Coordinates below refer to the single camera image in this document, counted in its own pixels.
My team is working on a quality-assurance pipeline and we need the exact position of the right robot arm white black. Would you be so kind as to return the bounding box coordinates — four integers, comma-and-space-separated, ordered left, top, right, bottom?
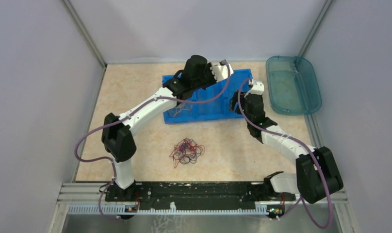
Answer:
229, 90, 343, 204

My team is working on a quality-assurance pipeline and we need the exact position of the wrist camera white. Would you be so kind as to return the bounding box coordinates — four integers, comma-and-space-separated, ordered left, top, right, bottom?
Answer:
245, 79, 265, 96
209, 59, 234, 83

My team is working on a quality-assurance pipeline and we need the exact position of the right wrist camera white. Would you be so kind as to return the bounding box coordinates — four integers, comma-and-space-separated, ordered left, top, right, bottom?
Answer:
245, 79, 265, 96

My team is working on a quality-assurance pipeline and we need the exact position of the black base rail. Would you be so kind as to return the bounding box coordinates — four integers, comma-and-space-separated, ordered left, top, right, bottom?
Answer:
105, 182, 296, 211

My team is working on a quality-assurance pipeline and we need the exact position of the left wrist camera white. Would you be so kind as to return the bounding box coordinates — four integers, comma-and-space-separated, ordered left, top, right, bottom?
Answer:
209, 59, 234, 83

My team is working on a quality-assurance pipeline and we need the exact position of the red wire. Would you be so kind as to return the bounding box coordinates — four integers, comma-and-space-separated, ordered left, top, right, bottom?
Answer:
169, 138, 206, 169

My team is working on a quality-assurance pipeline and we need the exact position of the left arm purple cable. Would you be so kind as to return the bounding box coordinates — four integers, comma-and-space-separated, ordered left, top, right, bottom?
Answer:
74, 61, 232, 222

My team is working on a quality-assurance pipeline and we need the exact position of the white slotted cable duct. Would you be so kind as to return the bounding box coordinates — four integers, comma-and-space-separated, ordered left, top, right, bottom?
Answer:
67, 201, 281, 216

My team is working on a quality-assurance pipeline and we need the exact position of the aluminium frame post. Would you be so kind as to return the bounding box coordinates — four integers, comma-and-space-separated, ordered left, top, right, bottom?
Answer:
298, 0, 336, 57
61, 0, 107, 69

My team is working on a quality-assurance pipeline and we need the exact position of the blue three-compartment plastic bin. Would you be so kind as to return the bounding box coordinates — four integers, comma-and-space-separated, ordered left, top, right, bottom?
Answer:
162, 68, 259, 125

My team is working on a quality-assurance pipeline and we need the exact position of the aluminium frame post right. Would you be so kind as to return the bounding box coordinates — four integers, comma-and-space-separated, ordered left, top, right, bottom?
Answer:
298, 0, 336, 57

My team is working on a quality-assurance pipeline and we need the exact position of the aluminium rail right side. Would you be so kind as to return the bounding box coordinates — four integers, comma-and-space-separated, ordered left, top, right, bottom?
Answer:
305, 115, 345, 198

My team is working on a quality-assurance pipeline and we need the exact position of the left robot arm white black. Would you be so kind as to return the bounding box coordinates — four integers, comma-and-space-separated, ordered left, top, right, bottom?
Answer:
101, 55, 228, 201

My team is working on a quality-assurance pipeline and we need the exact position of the yellow wire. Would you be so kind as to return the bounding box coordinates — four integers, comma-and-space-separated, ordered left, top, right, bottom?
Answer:
168, 102, 194, 119

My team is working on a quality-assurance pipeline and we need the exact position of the teal translucent plastic tray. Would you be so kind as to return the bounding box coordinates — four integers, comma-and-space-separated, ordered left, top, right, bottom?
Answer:
266, 56, 322, 116

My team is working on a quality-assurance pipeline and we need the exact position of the aluminium frame post left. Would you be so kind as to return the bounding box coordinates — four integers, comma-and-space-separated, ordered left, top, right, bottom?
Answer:
61, 0, 107, 69

